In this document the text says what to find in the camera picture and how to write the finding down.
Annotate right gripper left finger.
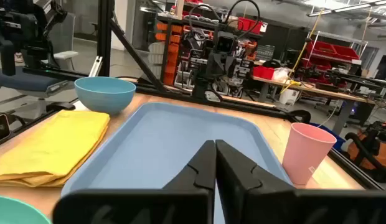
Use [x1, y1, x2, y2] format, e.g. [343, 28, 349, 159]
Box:
[52, 139, 217, 224]

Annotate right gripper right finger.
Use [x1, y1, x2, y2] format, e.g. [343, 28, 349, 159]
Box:
[215, 139, 386, 224]

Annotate light blue plastic tray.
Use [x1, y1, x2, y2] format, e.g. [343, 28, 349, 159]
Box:
[60, 101, 293, 224]

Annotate pink plastic cup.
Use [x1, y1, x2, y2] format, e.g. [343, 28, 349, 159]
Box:
[281, 122, 337, 187]

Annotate blue round bowl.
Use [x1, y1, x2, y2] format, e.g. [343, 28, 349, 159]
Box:
[73, 76, 137, 115]

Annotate yellow cloth napkin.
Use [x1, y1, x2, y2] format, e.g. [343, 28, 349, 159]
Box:
[0, 109, 111, 188]

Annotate teal round plate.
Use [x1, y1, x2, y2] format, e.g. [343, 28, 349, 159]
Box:
[0, 195, 53, 224]

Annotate small red bin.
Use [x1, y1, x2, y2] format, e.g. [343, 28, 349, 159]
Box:
[252, 65, 276, 80]

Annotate red storage bins on shelf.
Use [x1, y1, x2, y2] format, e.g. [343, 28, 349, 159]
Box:
[236, 17, 264, 35]

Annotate shelf with orange bins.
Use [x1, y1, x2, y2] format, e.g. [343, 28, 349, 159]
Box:
[154, 15, 185, 86]

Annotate wooden workbench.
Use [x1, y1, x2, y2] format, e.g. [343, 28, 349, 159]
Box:
[251, 75, 378, 135]

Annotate blue storage bin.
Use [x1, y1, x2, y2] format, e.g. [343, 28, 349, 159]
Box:
[308, 121, 347, 152]

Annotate rack of red bins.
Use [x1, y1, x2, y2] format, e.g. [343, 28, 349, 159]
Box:
[304, 30, 361, 73]

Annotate silver aluminium extrusion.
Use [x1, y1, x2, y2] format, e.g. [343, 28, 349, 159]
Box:
[88, 55, 104, 78]

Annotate ceiling tube light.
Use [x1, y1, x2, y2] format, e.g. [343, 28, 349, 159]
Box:
[306, 0, 386, 18]

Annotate orange shop vacuum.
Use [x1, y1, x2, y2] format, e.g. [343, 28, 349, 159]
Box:
[347, 120, 386, 184]

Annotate grey office chair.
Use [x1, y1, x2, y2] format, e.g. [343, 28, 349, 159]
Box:
[51, 12, 80, 71]

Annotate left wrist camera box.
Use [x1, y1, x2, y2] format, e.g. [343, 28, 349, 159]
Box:
[215, 30, 238, 54]

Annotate yellow hanging cable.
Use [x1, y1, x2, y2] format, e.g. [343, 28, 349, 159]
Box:
[279, 9, 324, 95]

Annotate black frame clamp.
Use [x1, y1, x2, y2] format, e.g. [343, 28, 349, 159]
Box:
[45, 101, 76, 113]

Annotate black table-level camera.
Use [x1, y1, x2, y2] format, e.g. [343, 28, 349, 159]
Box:
[0, 113, 12, 144]

